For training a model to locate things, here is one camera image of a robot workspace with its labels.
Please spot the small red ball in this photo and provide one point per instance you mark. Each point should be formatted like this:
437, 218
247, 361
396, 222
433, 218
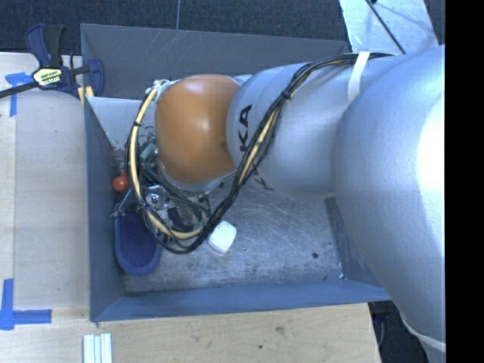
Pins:
120, 183

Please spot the blue oval bowl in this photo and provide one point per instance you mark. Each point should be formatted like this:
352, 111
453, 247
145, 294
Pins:
134, 246

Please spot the white rounded block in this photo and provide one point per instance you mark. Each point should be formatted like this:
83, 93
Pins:
223, 237

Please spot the grey metal bin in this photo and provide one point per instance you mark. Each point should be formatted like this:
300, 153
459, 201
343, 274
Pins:
272, 240

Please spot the pale wood board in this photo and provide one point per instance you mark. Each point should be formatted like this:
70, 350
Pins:
49, 187

